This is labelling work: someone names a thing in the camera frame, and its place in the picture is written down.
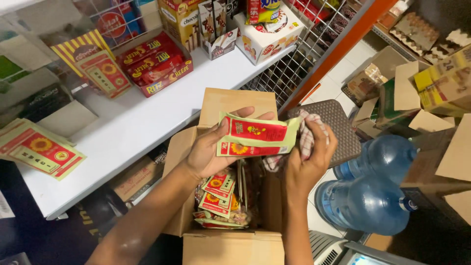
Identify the person's right hand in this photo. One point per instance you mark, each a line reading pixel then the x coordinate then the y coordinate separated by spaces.
pixel 309 169

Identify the person's left hand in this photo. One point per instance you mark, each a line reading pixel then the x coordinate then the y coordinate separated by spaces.
pixel 202 154

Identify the person's right fingers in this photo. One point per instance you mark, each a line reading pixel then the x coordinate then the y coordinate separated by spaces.
pixel 320 134

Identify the red white checked cloth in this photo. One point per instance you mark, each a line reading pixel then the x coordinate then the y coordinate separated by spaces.
pixel 306 141

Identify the red green cartoon seed packet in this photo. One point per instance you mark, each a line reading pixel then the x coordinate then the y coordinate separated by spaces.
pixel 261 132

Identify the red green sunflower seed packet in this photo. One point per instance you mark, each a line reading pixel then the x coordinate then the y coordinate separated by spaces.
pixel 250 150

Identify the grey textured plastic stool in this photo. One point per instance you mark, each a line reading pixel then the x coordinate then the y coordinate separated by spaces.
pixel 342 128

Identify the blue water jug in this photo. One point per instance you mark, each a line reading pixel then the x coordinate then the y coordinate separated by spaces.
pixel 386 156
pixel 368 206

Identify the heap of opened cardboard cartons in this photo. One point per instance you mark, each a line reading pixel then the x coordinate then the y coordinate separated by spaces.
pixel 408 95

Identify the white biscuit carton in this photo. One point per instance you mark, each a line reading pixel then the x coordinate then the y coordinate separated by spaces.
pixel 265 40

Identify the white slatted appliance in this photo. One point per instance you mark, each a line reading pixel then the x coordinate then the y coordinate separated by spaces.
pixel 325 250

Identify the heap of sunflower seed packets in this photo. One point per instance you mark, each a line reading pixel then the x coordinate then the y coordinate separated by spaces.
pixel 220 198

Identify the large brown cardboard carton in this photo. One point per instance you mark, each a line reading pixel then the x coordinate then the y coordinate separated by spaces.
pixel 441 173

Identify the grey monitor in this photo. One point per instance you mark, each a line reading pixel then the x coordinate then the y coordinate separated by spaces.
pixel 371 255

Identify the yellow snack bag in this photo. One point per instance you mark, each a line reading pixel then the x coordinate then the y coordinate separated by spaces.
pixel 262 10

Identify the chocolate stick snack display box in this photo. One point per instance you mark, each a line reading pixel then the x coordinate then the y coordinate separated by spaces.
pixel 219 40

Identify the stack of egg trays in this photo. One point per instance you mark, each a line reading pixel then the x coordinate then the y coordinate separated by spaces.
pixel 419 35

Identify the open brown cardboard box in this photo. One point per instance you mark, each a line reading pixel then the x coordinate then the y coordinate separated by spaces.
pixel 228 246

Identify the white shelf board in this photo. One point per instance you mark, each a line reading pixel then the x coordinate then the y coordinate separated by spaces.
pixel 147 121

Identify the red cheese cracker display carton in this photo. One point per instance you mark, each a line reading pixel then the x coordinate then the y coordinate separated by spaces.
pixel 156 64

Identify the tan chocolate wafer box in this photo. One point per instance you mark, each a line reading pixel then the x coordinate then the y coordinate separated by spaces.
pixel 180 22

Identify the small brown printed carton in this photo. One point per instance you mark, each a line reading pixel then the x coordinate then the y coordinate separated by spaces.
pixel 134 180

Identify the upright sunflower seed packet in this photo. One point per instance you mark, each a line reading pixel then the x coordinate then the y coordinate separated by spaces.
pixel 105 75

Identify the yellow red striped snack packet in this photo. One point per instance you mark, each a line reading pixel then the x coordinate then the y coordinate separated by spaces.
pixel 82 46

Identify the flat pile of seed packets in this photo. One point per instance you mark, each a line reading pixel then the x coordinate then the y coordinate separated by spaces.
pixel 40 149

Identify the glass display case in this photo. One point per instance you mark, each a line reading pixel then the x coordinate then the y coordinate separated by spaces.
pixel 33 73

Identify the orange metal shelf post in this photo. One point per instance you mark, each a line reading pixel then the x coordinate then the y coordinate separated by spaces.
pixel 331 51

